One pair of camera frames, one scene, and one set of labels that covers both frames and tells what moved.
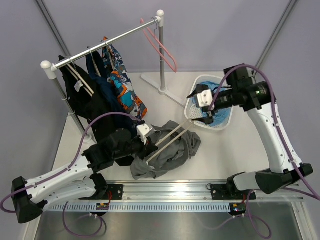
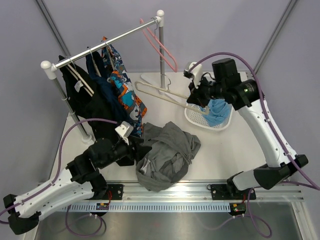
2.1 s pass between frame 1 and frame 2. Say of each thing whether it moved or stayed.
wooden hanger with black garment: stayed
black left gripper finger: moved
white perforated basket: stayed
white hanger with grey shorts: moved
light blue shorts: stayed
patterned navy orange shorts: stayed
